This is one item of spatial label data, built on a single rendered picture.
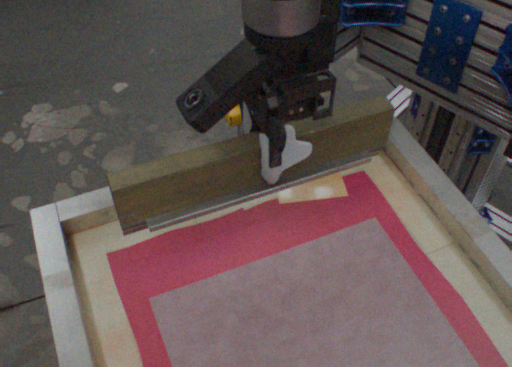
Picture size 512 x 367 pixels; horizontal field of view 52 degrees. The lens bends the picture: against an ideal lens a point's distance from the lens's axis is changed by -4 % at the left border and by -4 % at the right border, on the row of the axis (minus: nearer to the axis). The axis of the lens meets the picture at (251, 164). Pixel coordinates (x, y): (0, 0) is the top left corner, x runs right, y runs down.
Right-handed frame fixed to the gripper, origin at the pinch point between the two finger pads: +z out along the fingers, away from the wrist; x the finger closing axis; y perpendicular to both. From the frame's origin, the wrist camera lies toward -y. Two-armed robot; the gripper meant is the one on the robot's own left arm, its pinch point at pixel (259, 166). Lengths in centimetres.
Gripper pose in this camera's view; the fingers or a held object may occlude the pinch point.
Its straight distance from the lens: 66.0
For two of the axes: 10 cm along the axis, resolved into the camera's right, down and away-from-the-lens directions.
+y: 9.2, -2.9, 2.6
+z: 0.0, 6.8, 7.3
